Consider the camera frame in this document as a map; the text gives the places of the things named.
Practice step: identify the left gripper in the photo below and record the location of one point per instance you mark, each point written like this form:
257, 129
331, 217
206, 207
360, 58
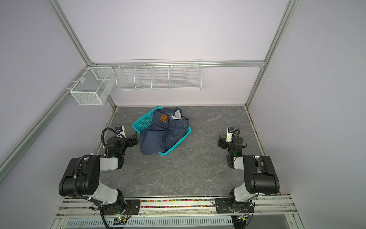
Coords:
130, 141

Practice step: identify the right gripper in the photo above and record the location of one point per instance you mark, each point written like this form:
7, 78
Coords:
224, 143

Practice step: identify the dark blue denim trousers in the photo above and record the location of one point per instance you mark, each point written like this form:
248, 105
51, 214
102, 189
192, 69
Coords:
164, 131

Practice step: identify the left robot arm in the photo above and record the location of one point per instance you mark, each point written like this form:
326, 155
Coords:
82, 177

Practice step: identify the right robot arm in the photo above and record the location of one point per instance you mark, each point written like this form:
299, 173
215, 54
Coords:
259, 176

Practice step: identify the teal plastic basket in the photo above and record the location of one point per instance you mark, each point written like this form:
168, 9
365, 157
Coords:
145, 121

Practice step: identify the small white mesh box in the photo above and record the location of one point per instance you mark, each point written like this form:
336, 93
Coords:
94, 86

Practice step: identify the green circuit board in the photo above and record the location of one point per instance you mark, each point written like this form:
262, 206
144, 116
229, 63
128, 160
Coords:
119, 221

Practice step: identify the colourful bead strip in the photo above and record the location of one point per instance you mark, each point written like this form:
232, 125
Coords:
177, 203

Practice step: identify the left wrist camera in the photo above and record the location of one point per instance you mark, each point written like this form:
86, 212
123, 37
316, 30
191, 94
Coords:
120, 130

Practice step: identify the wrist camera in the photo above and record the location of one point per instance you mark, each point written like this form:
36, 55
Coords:
120, 130
229, 134

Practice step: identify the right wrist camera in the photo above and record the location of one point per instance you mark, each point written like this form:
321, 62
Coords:
229, 134

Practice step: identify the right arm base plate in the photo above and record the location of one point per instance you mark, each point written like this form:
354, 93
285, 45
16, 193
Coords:
226, 205

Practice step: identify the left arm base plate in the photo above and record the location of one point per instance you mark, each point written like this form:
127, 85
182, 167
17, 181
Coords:
128, 207

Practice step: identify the long white wire shelf basket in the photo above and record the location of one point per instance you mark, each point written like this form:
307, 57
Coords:
166, 77

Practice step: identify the aluminium frame rail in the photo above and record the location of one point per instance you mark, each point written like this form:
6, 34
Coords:
189, 62

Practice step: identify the white slotted cable duct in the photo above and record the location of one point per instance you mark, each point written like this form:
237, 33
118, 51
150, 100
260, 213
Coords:
159, 222

